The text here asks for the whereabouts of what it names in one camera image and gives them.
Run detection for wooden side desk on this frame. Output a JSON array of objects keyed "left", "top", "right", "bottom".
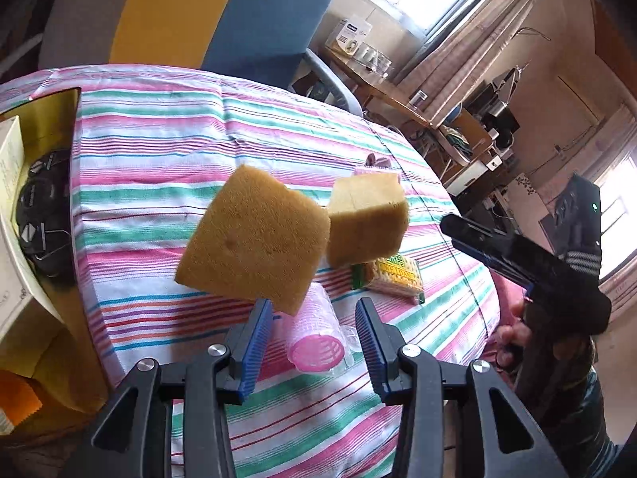
[{"left": 320, "top": 47, "right": 432, "bottom": 127}]

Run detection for orange snack bag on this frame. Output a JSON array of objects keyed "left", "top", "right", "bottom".
[{"left": 0, "top": 370, "right": 42, "bottom": 436}]

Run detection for black objects in box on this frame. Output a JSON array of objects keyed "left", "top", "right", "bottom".
[{"left": 15, "top": 149, "right": 74, "bottom": 280}]

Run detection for blue yellow armchair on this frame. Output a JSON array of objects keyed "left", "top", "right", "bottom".
[{"left": 0, "top": 0, "right": 365, "bottom": 116}]

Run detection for curtain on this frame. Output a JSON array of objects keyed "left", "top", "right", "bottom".
[{"left": 399, "top": 0, "right": 534, "bottom": 127}]

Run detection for person right hand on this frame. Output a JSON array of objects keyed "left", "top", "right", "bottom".
[{"left": 496, "top": 300, "right": 532, "bottom": 369}]

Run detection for white carton on desk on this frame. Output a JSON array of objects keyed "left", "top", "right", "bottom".
[{"left": 325, "top": 16, "right": 373, "bottom": 57}]

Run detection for yellow sponge block left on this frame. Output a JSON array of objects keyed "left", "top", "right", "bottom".
[{"left": 175, "top": 165, "right": 330, "bottom": 316}]

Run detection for pink hair roller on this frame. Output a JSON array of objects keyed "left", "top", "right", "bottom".
[{"left": 283, "top": 283, "right": 361, "bottom": 373}]

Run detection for cream herbal medicine box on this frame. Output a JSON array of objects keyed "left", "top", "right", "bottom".
[{"left": 1, "top": 117, "right": 64, "bottom": 338}]

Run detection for yellow sponge block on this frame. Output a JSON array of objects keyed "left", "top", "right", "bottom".
[
  {"left": 326, "top": 173, "right": 409, "bottom": 268},
  {"left": 175, "top": 165, "right": 330, "bottom": 316}
]

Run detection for striped tablecloth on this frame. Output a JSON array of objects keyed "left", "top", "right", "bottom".
[{"left": 1, "top": 65, "right": 500, "bottom": 477}]

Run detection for yellow sponge block right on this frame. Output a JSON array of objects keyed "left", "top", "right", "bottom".
[{"left": 326, "top": 173, "right": 409, "bottom": 268}]

